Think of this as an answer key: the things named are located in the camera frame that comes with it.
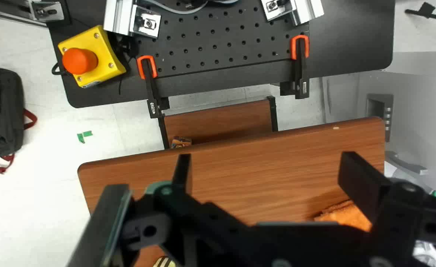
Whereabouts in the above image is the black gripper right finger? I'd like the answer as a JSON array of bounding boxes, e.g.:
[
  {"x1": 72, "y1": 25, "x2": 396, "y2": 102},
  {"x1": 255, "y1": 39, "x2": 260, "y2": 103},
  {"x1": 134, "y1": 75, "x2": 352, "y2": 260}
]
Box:
[{"x1": 338, "y1": 151, "x2": 392, "y2": 220}]

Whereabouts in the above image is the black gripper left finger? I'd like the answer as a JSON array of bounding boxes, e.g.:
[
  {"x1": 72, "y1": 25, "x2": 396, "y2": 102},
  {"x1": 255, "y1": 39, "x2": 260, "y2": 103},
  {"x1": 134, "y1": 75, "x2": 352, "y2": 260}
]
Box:
[{"x1": 67, "y1": 183, "x2": 132, "y2": 267}]

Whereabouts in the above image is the folded orange towel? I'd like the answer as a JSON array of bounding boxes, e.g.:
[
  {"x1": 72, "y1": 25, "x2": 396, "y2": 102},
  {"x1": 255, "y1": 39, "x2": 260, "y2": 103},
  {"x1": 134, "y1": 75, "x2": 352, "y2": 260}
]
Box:
[{"x1": 315, "y1": 200, "x2": 373, "y2": 231}]

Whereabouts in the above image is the green tape floor marker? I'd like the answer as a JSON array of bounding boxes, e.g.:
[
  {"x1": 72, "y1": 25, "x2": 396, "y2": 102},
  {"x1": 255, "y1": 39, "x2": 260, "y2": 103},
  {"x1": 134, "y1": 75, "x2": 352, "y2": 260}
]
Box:
[{"x1": 77, "y1": 130, "x2": 94, "y2": 143}]

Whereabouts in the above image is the wooden lower table shelf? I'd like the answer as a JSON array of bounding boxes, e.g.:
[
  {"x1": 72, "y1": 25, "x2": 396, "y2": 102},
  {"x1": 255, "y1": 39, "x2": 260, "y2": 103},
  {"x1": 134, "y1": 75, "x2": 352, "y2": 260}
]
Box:
[{"x1": 162, "y1": 96, "x2": 279, "y2": 148}]

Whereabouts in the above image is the yellow emergency stop button box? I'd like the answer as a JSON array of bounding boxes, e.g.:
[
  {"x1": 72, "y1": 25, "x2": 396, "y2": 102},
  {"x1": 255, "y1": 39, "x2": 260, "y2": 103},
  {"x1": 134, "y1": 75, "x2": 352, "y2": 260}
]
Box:
[{"x1": 58, "y1": 25, "x2": 126, "y2": 87}]

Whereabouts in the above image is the black perforated breadboard plate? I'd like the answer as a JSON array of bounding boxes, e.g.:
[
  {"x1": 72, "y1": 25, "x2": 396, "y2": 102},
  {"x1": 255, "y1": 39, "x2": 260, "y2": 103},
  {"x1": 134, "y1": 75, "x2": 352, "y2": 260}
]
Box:
[{"x1": 63, "y1": 0, "x2": 395, "y2": 108}]

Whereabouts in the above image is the black backpack with red straps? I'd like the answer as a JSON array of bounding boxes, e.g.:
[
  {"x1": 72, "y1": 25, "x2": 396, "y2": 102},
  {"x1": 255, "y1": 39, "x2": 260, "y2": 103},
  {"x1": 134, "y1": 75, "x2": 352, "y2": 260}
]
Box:
[{"x1": 0, "y1": 68, "x2": 37, "y2": 173}]

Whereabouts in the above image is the right orange-handled clamp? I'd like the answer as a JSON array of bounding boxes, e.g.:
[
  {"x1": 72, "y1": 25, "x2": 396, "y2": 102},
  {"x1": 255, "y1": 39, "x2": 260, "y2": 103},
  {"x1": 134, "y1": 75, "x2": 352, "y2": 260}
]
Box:
[{"x1": 281, "y1": 33, "x2": 310, "y2": 99}]

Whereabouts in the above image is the orange-handled clamp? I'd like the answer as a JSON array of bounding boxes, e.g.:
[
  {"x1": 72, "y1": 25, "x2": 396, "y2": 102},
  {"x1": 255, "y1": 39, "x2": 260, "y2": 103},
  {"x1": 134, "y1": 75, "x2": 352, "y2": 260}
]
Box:
[
  {"x1": 281, "y1": 33, "x2": 310, "y2": 99},
  {"x1": 137, "y1": 54, "x2": 171, "y2": 148}
]

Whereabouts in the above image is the right silver aluminium bracket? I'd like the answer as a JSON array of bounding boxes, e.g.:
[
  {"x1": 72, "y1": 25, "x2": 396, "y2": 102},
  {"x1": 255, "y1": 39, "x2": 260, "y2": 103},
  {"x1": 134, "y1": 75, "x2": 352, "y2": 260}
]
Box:
[{"x1": 261, "y1": 0, "x2": 325, "y2": 25}]

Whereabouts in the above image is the silver aluminium bracket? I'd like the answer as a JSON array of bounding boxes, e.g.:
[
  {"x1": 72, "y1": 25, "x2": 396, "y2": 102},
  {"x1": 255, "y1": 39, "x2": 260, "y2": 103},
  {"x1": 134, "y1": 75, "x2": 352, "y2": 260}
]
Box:
[
  {"x1": 103, "y1": 0, "x2": 162, "y2": 38},
  {"x1": 261, "y1": 0, "x2": 325, "y2": 25}
]

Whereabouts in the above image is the left orange-handled clamp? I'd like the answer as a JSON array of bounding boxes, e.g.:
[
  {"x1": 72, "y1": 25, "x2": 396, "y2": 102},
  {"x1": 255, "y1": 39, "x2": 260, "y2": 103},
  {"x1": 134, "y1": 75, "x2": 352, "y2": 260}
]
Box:
[{"x1": 137, "y1": 54, "x2": 171, "y2": 148}]

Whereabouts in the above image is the left silver aluminium bracket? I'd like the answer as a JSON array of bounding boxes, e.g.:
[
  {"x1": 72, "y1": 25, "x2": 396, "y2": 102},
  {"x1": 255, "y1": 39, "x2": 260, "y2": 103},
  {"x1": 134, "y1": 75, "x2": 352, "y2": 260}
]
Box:
[{"x1": 103, "y1": 0, "x2": 162, "y2": 38}]

